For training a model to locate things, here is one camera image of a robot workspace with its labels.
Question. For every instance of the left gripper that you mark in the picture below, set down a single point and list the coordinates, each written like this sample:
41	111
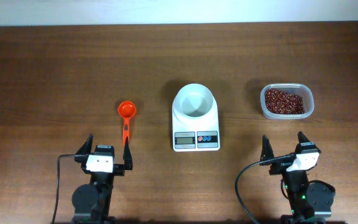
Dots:
119	168

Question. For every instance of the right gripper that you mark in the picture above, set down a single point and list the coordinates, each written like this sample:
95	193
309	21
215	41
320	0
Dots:
276	168

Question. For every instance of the orange measuring scoop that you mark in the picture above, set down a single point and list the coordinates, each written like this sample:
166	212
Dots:
127	111

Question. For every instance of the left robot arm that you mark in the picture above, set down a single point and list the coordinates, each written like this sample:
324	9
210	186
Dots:
92	201

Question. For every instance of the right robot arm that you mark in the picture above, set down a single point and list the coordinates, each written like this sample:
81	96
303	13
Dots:
310	200

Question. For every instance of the white digital kitchen scale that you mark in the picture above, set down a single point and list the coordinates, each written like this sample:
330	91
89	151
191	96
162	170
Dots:
196	134

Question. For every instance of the white round bowl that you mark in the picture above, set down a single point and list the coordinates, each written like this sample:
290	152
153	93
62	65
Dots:
193	100

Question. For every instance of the red beans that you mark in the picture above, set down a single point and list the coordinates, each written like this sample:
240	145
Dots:
280	102

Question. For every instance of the clear plastic food container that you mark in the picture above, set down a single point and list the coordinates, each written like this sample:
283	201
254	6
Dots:
293	88

